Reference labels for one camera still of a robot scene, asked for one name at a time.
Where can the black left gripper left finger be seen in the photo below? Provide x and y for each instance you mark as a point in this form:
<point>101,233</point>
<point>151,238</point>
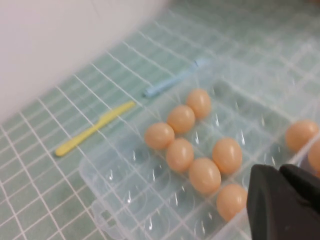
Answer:
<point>275,212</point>

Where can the beige plastic egg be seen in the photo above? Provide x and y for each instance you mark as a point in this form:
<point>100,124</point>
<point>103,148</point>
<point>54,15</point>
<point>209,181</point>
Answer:
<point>301,138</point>
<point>231,202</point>
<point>204,175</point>
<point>179,154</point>
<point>315,156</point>
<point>159,135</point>
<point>181,118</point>
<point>227,155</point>
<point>198,103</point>

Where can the clear plastic egg box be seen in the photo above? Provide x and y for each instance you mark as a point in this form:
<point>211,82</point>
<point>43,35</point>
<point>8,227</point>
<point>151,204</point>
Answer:
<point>150,200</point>

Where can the light blue plastic fork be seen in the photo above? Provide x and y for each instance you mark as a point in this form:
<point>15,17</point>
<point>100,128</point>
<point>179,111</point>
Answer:
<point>162,86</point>

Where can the green white checkered tablecloth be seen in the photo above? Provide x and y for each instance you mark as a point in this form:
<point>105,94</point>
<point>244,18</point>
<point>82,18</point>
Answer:
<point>50,175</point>

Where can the yellow plastic knife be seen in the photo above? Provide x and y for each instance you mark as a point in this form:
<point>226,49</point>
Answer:
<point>100,123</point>

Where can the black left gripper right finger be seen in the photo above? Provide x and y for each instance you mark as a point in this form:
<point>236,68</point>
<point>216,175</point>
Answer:
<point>305,182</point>

